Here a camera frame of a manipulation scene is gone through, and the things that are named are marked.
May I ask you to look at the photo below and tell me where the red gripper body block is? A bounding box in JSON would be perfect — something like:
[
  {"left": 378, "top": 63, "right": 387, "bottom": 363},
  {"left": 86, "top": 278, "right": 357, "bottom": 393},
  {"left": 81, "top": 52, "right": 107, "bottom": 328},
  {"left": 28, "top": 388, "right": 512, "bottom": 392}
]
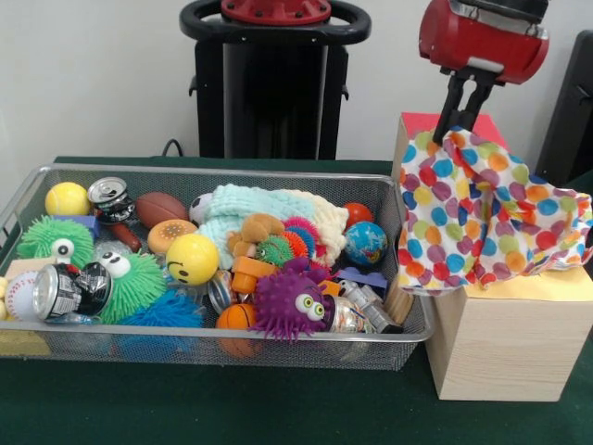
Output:
[{"left": 419, "top": 0, "right": 549, "bottom": 86}]

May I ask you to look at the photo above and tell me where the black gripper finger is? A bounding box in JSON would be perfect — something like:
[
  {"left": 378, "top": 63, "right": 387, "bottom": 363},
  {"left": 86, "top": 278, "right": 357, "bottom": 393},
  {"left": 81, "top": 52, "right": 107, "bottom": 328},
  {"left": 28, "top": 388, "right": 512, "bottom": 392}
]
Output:
[
  {"left": 434, "top": 70, "right": 467, "bottom": 142},
  {"left": 459, "top": 76, "right": 501, "bottom": 133}
]

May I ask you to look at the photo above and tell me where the light teal cloth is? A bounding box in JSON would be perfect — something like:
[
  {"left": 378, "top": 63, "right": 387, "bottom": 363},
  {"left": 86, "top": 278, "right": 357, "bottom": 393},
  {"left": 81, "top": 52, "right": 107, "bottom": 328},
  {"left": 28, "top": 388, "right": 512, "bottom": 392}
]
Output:
[{"left": 197, "top": 184, "right": 318, "bottom": 247}]

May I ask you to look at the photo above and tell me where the brown monkey toy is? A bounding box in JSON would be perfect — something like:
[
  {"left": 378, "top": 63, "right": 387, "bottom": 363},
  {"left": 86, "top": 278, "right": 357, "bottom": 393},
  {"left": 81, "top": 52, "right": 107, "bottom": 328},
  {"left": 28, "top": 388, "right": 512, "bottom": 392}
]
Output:
[{"left": 226, "top": 213, "right": 286, "bottom": 262}]

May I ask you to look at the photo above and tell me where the shallow clear bin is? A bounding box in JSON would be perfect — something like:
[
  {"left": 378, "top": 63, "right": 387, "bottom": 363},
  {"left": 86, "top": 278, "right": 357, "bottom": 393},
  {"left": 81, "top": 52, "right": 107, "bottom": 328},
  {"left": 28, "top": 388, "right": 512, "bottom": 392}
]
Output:
[{"left": 0, "top": 164, "right": 438, "bottom": 372}]

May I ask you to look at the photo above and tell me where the wooden box with three holes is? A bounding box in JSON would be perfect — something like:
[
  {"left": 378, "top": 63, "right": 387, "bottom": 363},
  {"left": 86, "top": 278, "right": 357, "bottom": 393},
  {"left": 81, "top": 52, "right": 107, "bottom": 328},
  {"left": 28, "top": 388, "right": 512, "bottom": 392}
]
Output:
[{"left": 392, "top": 112, "right": 593, "bottom": 402}]

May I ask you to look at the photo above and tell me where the blue globe ball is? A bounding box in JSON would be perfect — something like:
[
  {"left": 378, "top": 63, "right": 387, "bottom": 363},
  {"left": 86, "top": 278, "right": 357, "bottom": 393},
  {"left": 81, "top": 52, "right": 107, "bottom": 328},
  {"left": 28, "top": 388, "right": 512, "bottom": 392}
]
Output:
[{"left": 345, "top": 221, "right": 390, "bottom": 267}]

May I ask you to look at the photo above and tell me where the cream yellow cloth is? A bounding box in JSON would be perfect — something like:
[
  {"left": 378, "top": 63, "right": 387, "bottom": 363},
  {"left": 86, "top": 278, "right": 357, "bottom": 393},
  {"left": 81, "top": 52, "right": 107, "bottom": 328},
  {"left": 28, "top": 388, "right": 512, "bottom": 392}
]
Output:
[{"left": 296, "top": 192, "right": 351, "bottom": 265}]

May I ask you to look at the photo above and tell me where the crushed silver can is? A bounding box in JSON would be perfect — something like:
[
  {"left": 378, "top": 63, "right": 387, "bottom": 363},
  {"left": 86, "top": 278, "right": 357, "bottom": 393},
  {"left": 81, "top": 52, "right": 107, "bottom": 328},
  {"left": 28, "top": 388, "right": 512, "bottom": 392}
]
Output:
[{"left": 329, "top": 297, "right": 376, "bottom": 337}]

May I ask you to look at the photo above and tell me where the purple spiky monster toy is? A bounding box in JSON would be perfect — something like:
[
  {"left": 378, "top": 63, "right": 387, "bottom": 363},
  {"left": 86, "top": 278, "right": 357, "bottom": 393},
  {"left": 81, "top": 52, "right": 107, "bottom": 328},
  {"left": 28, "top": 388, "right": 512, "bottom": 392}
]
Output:
[{"left": 251, "top": 258, "right": 336, "bottom": 342}]

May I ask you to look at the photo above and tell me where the orange building block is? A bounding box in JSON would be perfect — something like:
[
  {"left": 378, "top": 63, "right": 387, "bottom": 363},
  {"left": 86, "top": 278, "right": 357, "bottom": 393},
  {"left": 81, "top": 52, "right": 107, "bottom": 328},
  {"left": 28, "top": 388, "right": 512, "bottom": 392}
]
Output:
[{"left": 230, "top": 257, "right": 279, "bottom": 296}]

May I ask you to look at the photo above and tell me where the small soccer ball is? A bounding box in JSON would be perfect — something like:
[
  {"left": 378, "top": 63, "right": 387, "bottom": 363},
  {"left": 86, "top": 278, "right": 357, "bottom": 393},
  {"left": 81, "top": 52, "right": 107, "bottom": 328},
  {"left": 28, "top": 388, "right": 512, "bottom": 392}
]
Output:
[{"left": 189, "top": 193, "right": 216, "bottom": 226}]

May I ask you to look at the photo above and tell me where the yellow ball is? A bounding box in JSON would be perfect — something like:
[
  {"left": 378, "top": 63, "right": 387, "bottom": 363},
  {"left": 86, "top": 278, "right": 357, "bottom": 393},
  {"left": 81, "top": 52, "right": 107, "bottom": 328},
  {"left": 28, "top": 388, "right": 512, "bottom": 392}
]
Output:
[
  {"left": 45, "top": 182, "right": 91, "bottom": 218},
  {"left": 166, "top": 233, "right": 221, "bottom": 286}
]

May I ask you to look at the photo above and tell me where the small orange basketball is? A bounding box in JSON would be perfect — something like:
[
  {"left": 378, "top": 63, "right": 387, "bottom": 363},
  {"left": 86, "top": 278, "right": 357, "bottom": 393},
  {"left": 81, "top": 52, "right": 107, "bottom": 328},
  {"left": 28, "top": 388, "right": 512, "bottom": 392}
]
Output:
[{"left": 216, "top": 303, "right": 260, "bottom": 360}]

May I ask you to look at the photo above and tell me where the small brown football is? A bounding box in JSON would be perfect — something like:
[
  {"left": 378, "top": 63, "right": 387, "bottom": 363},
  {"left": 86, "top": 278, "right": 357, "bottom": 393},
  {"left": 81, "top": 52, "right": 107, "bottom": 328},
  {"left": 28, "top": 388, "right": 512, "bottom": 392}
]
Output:
[{"left": 135, "top": 192, "right": 190, "bottom": 230}]

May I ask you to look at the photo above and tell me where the blue spiky ball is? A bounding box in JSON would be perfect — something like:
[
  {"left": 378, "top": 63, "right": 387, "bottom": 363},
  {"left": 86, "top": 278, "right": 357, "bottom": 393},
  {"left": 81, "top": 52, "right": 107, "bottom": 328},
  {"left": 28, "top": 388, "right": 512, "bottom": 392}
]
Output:
[{"left": 116, "top": 292, "right": 207, "bottom": 362}]

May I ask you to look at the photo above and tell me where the green spiky ball with eyes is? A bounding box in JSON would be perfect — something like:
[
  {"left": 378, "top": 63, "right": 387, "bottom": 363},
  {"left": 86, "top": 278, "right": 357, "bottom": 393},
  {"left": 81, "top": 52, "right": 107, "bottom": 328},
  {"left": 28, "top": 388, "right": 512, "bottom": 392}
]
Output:
[{"left": 93, "top": 250, "right": 170, "bottom": 325}]

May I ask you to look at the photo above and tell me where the dark green table cloth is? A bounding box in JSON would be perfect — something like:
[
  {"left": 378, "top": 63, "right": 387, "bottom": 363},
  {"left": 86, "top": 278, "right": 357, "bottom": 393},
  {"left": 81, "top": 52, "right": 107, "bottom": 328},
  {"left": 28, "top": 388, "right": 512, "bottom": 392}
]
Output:
[{"left": 0, "top": 156, "right": 593, "bottom": 445}]

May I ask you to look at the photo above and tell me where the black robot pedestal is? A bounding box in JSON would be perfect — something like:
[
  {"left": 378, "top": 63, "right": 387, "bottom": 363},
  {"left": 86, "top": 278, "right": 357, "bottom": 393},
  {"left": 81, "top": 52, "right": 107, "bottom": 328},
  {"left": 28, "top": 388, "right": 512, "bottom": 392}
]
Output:
[{"left": 180, "top": 0, "right": 372, "bottom": 159}]

